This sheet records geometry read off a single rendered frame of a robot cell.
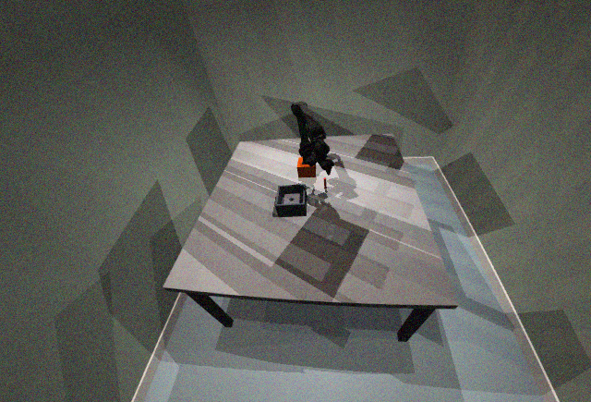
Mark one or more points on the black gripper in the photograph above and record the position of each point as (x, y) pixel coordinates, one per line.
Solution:
(324, 163)

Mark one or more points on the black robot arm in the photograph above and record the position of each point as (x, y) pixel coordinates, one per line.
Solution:
(313, 131)

